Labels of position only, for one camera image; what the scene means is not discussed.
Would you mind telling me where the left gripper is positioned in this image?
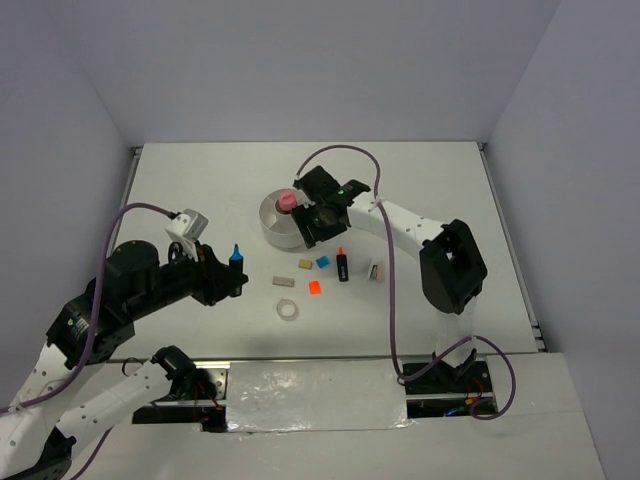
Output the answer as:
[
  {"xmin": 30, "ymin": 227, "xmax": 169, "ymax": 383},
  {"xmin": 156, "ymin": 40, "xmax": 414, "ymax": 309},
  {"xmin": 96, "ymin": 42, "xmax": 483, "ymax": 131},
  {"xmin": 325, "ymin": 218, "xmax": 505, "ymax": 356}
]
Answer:
[{"xmin": 130, "ymin": 238, "xmax": 250, "ymax": 318}]

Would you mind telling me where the blue highlighter marker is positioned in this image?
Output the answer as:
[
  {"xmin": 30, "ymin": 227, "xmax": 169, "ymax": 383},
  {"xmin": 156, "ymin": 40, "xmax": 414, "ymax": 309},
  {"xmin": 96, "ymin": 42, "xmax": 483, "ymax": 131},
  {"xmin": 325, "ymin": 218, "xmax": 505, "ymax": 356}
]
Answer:
[{"xmin": 228, "ymin": 244, "xmax": 248, "ymax": 298}]

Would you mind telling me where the clear jar of pins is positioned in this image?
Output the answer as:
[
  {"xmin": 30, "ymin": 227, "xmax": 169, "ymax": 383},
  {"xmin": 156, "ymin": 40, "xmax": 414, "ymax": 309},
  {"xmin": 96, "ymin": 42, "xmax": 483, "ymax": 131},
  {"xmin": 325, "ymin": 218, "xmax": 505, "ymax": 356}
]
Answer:
[{"xmin": 276, "ymin": 191, "xmax": 298, "ymax": 214}]

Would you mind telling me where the blue marker cap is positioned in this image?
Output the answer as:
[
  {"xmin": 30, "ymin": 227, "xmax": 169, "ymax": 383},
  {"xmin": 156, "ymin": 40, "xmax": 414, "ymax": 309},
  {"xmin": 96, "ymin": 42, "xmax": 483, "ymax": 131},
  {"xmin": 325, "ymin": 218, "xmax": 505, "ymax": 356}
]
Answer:
[{"xmin": 316, "ymin": 256, "xmax": 330, "ymax": 269}]

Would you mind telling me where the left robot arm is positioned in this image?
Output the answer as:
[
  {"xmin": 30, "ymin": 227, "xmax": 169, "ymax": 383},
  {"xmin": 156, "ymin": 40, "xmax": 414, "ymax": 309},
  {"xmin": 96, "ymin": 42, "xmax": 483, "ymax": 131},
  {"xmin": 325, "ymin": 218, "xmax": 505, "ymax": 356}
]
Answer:
[{"xmin": 1, "ymin": 240, "xmax": 248, "ymax": 479}]

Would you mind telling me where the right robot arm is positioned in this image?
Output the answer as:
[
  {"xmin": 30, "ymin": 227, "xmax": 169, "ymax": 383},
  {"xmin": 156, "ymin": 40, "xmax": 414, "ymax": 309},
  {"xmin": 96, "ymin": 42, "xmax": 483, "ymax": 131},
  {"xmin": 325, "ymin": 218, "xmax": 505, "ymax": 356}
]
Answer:
[{"xmin": 291, "ymin": 166, "xmax": 488, "ymax": 391}]

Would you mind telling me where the grey eraser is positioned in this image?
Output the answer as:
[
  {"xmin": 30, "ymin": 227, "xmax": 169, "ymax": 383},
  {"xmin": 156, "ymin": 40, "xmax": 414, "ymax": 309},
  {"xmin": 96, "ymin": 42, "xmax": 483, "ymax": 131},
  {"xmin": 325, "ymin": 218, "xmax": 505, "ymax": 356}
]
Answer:
[{"xmin": 272, "ymin": 276, "xmax": 295, "ymax": 288}]

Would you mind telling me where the white round divided container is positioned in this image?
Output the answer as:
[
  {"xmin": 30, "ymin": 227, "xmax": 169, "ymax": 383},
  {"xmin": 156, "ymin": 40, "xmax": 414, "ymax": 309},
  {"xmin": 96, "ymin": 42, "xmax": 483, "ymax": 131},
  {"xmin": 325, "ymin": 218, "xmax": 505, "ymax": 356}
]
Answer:
[{"xmin": 259, "ymin": 189, "xmax": 306, "ymax": 250}]

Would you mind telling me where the clear tape roll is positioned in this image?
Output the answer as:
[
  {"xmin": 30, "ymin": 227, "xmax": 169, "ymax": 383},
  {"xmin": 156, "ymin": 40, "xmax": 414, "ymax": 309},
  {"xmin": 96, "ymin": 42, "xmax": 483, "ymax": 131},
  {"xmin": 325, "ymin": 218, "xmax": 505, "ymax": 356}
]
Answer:
[{"xmin": 276, "ymin": 298, "xmax": 299, "ymax": 321}]

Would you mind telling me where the orange highlighter marker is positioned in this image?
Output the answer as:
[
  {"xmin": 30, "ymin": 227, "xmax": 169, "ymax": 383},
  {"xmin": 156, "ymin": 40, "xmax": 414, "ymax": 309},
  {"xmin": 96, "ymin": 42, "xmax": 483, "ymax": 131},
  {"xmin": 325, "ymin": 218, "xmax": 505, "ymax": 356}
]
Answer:
[{"xmin": 336, "ymin": 247, "xmax": 349, "ymax": 282}]

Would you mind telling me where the tan eraser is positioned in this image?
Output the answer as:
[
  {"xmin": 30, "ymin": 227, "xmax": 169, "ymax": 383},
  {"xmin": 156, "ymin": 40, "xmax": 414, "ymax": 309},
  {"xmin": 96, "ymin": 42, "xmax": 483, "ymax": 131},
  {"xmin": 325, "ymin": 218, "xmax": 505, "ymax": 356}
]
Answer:
[{"xmin": 298, "ymin": 259, "xmax": 313, "ymax": 270}]

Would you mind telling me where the orange marker cap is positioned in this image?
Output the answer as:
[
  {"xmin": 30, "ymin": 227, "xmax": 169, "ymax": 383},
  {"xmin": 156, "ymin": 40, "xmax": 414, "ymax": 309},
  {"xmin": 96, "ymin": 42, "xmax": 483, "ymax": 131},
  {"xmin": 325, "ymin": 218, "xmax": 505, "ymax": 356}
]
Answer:
[{"xmin": 309, "ymin": 281, "xmax": 322, "ymax": 295}]

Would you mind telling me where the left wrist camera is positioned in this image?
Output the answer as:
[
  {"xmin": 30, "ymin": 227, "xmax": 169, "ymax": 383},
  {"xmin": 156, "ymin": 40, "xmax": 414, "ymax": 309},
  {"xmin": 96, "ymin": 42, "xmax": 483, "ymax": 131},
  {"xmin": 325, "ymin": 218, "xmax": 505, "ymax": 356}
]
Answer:
[{"xmin": 165, "ymin": 209, "xmax": 209, "ymax": 243}]

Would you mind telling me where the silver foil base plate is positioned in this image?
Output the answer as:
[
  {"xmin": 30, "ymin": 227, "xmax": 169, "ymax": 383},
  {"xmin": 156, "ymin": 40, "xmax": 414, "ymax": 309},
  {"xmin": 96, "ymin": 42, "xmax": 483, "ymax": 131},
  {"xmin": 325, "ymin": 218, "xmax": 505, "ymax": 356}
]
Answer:
[{"xmin": 226, "ymin": 360, "xmax": 410, "ymax": 433}]

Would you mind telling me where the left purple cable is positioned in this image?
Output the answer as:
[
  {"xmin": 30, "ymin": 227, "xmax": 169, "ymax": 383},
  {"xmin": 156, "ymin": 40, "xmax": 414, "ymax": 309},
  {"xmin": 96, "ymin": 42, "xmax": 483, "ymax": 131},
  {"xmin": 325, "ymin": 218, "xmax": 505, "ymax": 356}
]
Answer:
[{"xmin": 0, "ymin": 202, "xmax": 179, "ymax": 480}]

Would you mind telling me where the purple cable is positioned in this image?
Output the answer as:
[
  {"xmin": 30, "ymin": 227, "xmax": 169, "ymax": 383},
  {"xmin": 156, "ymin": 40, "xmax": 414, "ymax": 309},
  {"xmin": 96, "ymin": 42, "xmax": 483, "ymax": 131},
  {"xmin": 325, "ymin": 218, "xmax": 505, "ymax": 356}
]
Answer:
[
  {"xmin": 0, "ymin": 202, "xmax": 179, "ymax": 480},
  {"xmin": 293, "ymin": 144, "xmax": 518, "ymax": 419}
]

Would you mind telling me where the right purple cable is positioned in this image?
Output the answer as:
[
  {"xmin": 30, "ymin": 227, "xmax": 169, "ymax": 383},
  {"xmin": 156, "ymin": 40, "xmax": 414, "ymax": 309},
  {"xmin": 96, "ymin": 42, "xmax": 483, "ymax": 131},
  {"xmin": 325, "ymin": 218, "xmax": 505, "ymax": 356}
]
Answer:
[{"xmin": 293, "ymin": 144, "xmax": 518, "ymax": 419}]

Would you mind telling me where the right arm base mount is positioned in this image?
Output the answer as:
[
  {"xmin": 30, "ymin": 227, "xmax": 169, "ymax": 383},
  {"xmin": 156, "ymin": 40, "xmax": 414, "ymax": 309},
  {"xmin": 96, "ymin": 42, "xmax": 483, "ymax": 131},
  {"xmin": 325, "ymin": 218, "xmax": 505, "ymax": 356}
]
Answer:
[{"xmin": 405, "ymin": 360, "xmax": 498, "ymax": 419}]

